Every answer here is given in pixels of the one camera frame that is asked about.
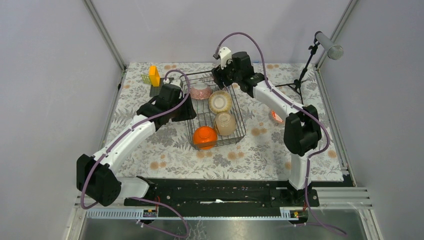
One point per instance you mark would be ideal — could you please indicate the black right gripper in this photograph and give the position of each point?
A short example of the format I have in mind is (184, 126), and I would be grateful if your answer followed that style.
(218, 72)

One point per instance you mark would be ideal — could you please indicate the floral patterned table mat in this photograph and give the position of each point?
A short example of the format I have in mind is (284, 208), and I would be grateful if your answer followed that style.
(260, 155)

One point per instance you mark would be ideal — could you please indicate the aluminium frame rail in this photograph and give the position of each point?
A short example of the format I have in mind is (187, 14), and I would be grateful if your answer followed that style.
(94, 14)

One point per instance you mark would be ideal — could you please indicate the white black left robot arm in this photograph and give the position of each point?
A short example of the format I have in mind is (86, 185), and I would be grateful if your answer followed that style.
(96, 174)

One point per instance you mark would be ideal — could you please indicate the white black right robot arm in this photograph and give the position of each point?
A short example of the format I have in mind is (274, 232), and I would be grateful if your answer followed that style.
(302, 132)

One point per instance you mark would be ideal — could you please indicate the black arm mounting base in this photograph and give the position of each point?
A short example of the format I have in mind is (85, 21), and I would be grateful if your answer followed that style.
(225, 198)

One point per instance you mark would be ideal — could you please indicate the orange glossy bowl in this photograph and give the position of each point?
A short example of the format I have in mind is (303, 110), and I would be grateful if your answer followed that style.
(205, 138)

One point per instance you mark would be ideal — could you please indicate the pink patterned bowl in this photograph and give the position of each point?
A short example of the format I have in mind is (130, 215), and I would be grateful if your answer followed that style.
(200, 91)

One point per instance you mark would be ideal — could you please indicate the green yellow grid plate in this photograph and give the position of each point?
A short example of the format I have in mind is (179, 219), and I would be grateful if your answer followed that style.
(145, 79)

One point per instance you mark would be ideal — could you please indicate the beige speckled bowl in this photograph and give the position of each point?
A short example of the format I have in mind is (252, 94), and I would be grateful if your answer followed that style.
(220, 101)

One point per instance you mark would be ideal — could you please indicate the beige bowl with leaf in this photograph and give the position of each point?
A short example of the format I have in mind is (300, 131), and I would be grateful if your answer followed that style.
(225, 123)

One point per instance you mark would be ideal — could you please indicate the white bowl red floral pattern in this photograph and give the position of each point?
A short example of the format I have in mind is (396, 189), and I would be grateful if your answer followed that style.
(276, 117)

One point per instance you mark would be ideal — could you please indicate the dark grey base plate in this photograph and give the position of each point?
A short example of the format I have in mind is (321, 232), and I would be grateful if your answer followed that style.
(155, 90)

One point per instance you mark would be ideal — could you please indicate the orange plastic block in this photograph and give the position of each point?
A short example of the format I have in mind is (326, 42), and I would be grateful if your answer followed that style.
(154, 76)

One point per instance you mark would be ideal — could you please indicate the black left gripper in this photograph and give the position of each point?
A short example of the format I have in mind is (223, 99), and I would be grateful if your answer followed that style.
(189, 112)

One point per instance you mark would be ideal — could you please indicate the silver microphone on black stand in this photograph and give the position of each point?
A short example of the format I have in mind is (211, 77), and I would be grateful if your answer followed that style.
(334, 52)

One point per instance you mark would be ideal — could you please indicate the black wire dish rack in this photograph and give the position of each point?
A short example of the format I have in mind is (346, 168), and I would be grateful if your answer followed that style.
(205, 117)

